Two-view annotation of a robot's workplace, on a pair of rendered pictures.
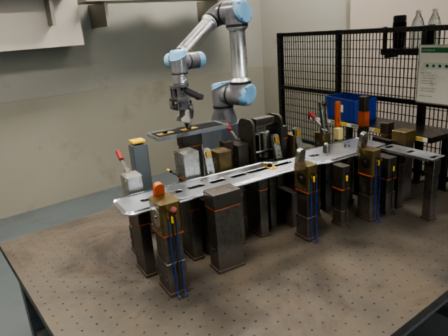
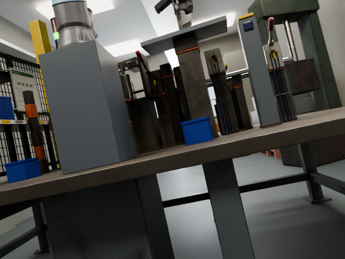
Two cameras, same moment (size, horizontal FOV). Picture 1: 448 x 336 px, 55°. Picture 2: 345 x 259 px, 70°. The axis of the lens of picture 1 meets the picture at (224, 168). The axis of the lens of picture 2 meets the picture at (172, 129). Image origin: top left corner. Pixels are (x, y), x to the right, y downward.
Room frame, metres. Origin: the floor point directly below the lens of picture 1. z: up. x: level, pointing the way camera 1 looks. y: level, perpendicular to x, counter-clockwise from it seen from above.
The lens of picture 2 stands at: (2.92, 0.77, 0.74)
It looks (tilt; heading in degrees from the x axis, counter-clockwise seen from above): 2 degrees up; 222
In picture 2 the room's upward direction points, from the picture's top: 13 degrees counter-clockwise
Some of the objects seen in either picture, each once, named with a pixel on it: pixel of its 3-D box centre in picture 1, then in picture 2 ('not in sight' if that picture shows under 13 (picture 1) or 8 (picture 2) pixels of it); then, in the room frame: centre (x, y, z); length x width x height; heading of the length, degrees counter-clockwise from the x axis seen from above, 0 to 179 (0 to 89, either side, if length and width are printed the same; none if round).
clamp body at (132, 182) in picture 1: (135, 213); (279, 83); (1.72, 0.40, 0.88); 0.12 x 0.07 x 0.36; 29
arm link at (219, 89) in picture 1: (223, 93); (71, 13); (2.44, -0.03, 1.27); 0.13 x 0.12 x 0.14; 48
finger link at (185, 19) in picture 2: (181, 119); (185, 20); (2.05, 0.19, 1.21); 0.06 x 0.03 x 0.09; 128
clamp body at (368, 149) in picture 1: (371, 185); not in sight; (1.86, -0.67, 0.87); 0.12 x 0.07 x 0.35; 29
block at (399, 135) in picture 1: (402, 164); not in sight; (2.10, -0.92, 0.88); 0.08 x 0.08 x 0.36; 29
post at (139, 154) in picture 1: (143, 189); (258, 73); (1.91, 0.38, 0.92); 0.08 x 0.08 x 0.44; 29
